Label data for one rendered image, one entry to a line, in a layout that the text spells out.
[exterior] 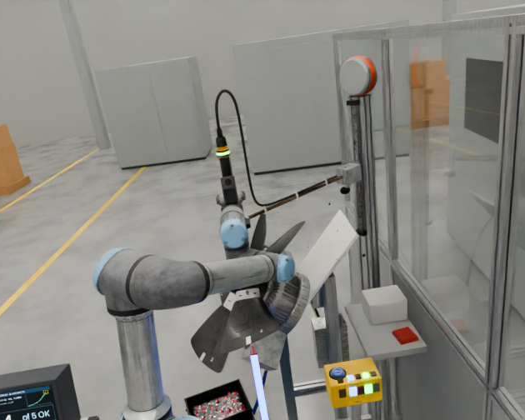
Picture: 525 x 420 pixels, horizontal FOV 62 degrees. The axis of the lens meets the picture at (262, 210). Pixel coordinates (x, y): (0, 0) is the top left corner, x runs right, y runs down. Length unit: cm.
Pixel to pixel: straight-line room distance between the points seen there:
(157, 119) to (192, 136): 74
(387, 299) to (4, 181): 850
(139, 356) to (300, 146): 628
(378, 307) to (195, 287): 117
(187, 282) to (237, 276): 17
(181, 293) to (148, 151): 823
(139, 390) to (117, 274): 30
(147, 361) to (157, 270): 26
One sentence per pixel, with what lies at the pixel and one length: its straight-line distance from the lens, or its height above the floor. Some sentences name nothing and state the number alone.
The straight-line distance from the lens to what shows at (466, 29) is 138.
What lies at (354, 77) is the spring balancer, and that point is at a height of 188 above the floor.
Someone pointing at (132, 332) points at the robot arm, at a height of 151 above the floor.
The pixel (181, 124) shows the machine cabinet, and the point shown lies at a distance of 884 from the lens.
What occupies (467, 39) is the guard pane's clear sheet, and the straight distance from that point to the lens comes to 140.
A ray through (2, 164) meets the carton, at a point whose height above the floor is 56.
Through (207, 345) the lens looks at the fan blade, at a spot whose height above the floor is 98.
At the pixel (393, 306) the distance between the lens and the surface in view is 200.
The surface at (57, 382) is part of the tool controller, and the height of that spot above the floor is 124.
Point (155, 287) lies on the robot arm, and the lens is 93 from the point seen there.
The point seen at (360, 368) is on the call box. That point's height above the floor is 107.
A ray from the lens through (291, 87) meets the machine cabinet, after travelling 700.
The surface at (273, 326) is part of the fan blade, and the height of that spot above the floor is 119.
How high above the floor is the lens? 208
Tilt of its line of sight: 21 degrees down
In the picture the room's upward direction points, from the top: 8 degrees counter-clockwise
